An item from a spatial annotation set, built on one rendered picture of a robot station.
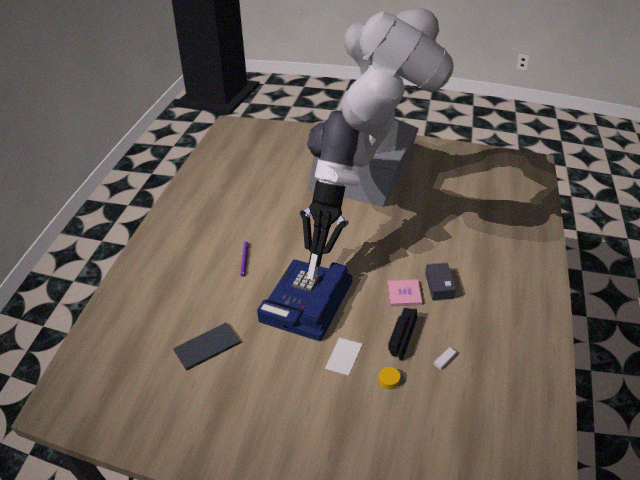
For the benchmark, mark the purple thin rod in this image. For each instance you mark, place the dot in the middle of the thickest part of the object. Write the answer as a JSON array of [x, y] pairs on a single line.
[[243, 265]]

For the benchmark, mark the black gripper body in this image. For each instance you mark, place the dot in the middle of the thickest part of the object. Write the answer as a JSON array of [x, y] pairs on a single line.
[[327, 198]]

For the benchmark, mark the pink sticky note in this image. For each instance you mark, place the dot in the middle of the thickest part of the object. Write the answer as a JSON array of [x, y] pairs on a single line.
[[404, 293]]

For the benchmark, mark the dark blue telephone handset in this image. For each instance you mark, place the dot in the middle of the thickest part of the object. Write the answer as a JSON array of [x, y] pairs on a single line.
[[317, 308]]

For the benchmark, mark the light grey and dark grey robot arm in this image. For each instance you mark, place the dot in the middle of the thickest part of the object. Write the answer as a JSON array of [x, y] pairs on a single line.
[[395, 49]]

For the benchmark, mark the yellow short cylinder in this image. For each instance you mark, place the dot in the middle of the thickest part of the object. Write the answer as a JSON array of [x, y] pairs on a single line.
[[389, 378]]

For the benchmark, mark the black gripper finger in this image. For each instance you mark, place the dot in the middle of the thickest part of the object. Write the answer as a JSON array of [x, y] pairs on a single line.
[[309, 242], [321, 248]]

